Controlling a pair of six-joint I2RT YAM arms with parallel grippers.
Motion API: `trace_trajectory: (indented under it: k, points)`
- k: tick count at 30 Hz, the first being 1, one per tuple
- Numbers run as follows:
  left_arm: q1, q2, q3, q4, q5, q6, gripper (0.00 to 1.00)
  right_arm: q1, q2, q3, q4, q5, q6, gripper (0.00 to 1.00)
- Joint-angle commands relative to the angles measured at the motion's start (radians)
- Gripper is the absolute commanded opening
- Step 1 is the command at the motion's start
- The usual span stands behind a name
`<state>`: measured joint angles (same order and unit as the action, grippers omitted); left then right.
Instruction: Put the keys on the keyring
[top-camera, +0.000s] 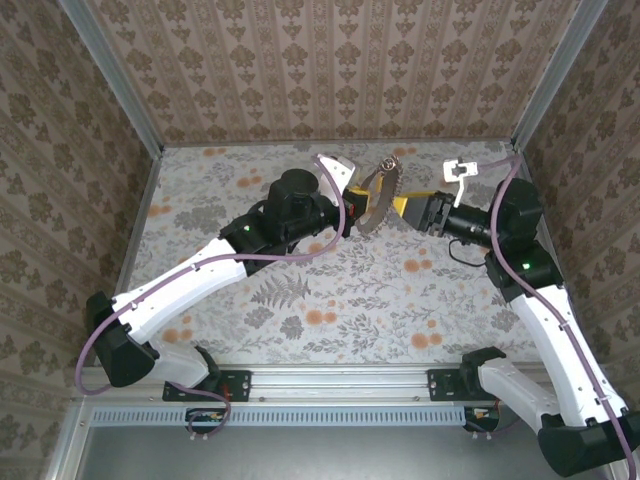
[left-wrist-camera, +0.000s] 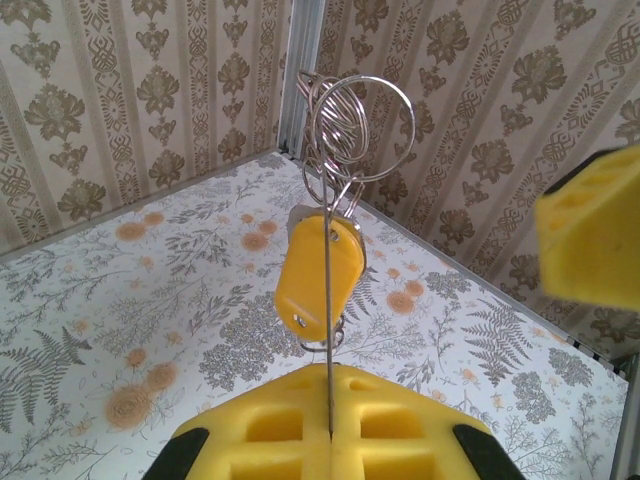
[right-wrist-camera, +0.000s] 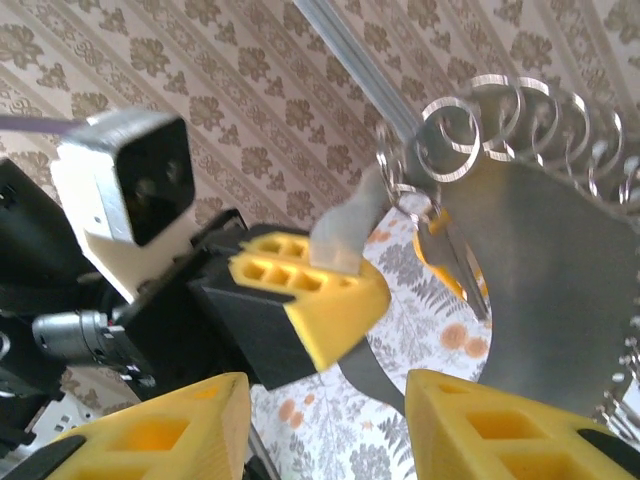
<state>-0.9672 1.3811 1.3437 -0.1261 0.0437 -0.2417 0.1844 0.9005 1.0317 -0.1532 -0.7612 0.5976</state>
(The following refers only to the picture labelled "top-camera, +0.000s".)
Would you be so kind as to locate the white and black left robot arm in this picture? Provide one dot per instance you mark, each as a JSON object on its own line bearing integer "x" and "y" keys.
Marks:
{"x": 190, "y": 280}

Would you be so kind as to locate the grey metal sheet panel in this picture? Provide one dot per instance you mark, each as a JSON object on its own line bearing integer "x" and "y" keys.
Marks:
{"x": 325, "y": 455}

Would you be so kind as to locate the aluminium frame post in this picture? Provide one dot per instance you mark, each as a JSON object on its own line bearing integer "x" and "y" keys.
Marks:
{"x": 114, "y": 75}
{"x": 554, "y": 75}

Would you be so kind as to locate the aluminium side rail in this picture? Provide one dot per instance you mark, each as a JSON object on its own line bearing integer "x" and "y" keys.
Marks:
{"x": 139, "y": 215}
{"x": 527, "y": 167}

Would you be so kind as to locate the black controller board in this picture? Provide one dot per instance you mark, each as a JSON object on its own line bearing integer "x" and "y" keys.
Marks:
{"x": 482, "y": 422}
{"x": 202, "y": 422}

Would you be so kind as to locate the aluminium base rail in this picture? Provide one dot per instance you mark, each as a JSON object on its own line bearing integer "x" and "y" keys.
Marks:
{"x": 340, "y": 382}

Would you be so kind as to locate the grey coil wristband keyring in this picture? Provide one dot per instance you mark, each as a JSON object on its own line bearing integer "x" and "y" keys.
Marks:
{"x": 396, "y": 187}

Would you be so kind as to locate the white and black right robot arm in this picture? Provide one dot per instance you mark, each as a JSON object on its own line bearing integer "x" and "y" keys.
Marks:
{"x": 555, "y": 340}

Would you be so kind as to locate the key with amber cap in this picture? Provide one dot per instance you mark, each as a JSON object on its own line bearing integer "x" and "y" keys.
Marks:
{"x": 390, "y": 164}

